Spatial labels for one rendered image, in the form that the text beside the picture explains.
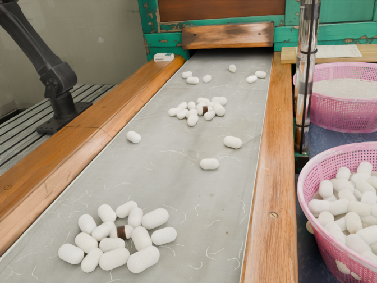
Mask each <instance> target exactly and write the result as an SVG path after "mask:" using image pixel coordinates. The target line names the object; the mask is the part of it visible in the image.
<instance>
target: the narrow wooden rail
mask: <svg viewBox="0 0 377 283"><path fill-rule="evenodd" d="M241 283H298V257H297V223H296V191H295V155H294V139H293V103H292V69H291V63H287V64H281V51H274V53H273V61H272V69H271V73H270V80H269V88H268V96H267V100H266V108H265V116H264V123H263V130H262V135H261V143H260V150H259V158H258V166H257V170H256V178H255V186H254V193H253V198H252V205H251V213H250V220H249V228H248V233H247V240H246V248H245V255H244V260H243V268H242V275H241Z"/></svg>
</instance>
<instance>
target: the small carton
mask: <svg viewBox="0 0 377 283"><path fill-rule="evenodd" d="M173 59H174V55H173V53H157V54H156V55H154V62H161V61H171V60H173Z"/></svg>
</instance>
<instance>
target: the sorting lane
mask: <svg viewBox="0 0 377 283"><path fill-rule="evenodd" d="M272 61H273V59H272V58H258V59H237V60H196V61H189V60H187V62H186V63H185V64H184V65H183V66H182V67H181V68H180V69H179V70H178V71H177V72H176V73H175V74H174V75H173V76H172V77H171V78H170V79H169V80H168V81H167V82H166V84H165V85H164V86H163V87H162V88H161V89H160V90H159V91H158V92H157V93H156V95H155V96H153V97H152V99H151V100H150V101H148V103H147V104H146V105H145V106H144V107H143V108H142V109H141V110H140V111H139V112H138V113H137V114H136V115H135V117H134V118H133V119H132V120H131V121H130V122H129V123H128V124H127V125H126V126H125V127H124V128H123V129H122V130H121V131H120V132H119V133H118V134H117V135H116V136H115V138H114V139H113V140H112V141H111V142H110V143H109V144H108V145H107V146H106V147H105V148H104V149H103V150H102V151H101V152H100V153H99V154H98V155H97V156H96V157H95V158H94V160H93V161H92V162H91V163H90V164H89V165H88V166H87V167H86V168H85V169H84V170H83V172H82V173H81V174H79V175H78V177H77V178H75V179H74V181H73V182H72V183H71V184H70V185H69V186H68V187H67V188H66V189H65V190H64V191H63V193H62V194H61V195H60V196H59V197H58V198H57V199H56V200H55V201H54V202H53V203H52V204H51V205H50V206H49V207H48V208H47V209H46V210H45V211H44V212H43V214H42V215H41V216H40V217H39V218H38V219H37V220H36V221H35V222H34V223H33V224H32V225H31V226H30V227H29V228H28V229H27V230H26V231H25V232H24V233H23V235H22V236H21V237H20V238H19V239H18V240H17V241H16V242H15V243H14V244H13V245H12V247H10V248H9V250H8V251H6V252H5V254H4V255H3V256H2V257H1V258H0V283H241V275H242V268H243V260H244V255H245V248H246V240H247V233H248V228H249V220H250V213H251V205H252V198H253V193H254V186H255V178H256V170H257V166H258V158H259V150H260V143H261V135H262V130H263V123H264V116H265V108H266V100H267V96H268V88H269V80H270V73H271V69H272ZM230 65H235V67H236V71H235V72H231V71H230V70H229V66H230ZM188 71H191V72H192V77H197V78H198V79H199V82H198V83H197V84H189V83H188V82H187V78H183V77H182V73H183V72H188ZM257 71H263V72H265V73H266V77H265V78H263V79H262V78H259V77H257V80H256V81H255V82H254V83H247V81H246V79H247V77H249V76H254V75H255V73H256V72H257ZM206 75H210V76H211V77H212V79H211V80H210V81H208V82H207V83H205V82H203V77H204V76H206ZM214 97H225V98H226V100H227V103H226V104H225V105H224V106H222V107H224V109H225V114H224V115H223V116H218V115H217V114H215V117H213V118H212V119H211V120H206V119H205V118H204V116H203V115H199V114H198V113H197V116H198V121H197V123H196V125H194V126H190V125H188V123H187V120H188V119H187V118H186V117H185V118H183V119H179V118H178V117H177V116H173V117H172V116H170V115H169V114H168V111H169V110H170V109H171V108H177V107H178V105H179V104H181V103H182V102H186V103H187V108H186V109H187V110H188V111H189V109H188V103H189V102H194V103H195V106H196V105H197V104H198V103H197V100H198V98H206V99H208V100H209V101H210V102H211V101H212V98H214ZM129 131H134V132H136V133H138V134H139V135H140V136H141V140H140V142H138V143H133V142H132V141H130V140H128V138H127V133H128V132H129ZM226 136H232V137H235V138H239V139H240V140H241V141H242V145H241V146H240V147H239V148H237V149H236V148H232V147H228V146H226V145H225V144H224V138H225V137H226ZM212 158H214V159H216V160H217V161H218V162H219V166H218V167H217V168H216V169H206V170H205V169H203V168H201V166H200V162H201V161H202V160H203V159H212ZM129 201H134V202H136V204H137V207H138V208H140V209H141V210H142V211H143V216H144V215H145V214H147V213H149V212H151V211H154V210H156V209H158V208H164V209H165V210H167V212H168V214H169V217H168V220H167V222H166V223H164V224H162V225H160V226H158V227H155V228H153V229H150V230H148V229H146V230H147V232H148V234H149V236H150V238H151V236H152V234H153V232H154V231H157V230H160V229H163V228H166V227H172V228H174V229H175V230H176V232H177V236H176V238H175V240H174V241H172V242H169V243H165V244H162V245H156V244H154V243H153V242H152V246H155V247H156V248H157V249H158V250H159V254H160V256H159V260H158V261H157V263H156V264H154V265H152V266H150V267H148V268H146V269H145V270H143V271H142V272H140V273H133V272H131V271H130V270H129V269H128V266H127V263H126V264H124V265H121V266H118V267H116V268H113V269H111V270H103V269H102V268H101V267H100V265H99V264H98V265H97V267H96V268H95V270H93V271H92V272H88V273H87V272H84V271H83V270H82V269H81V262H82V261H81V262H80V263H79V264H71V263H69V262H67V261H64V260H62V259H60V257H59V255H58V251H59V249H60V247H61V246H62V245H63V244H72V245H74V246H76V244H75V238H76V236H77V235H78V234H80V233H82V231H81V229H80V226H79V224H78V221H79V218H80V217H81V216H82V215H84V214H88V215H91V216H92V218H93V220H94V222H95V223H96V226H97V227H98V226H100V225H101V224H103V223H104V222H103V221H102V219H101V218H100V217H99V216H98V208H99V207H100V206H101V205H103V204H107V205H109V206H110V207H111V209H112V210H113V211H114V212H115V213H116V210H117V208H118V207H119V206H121V205H123V204H125V203H127V202H129ZM76 247H77V246H76Z"/></svg>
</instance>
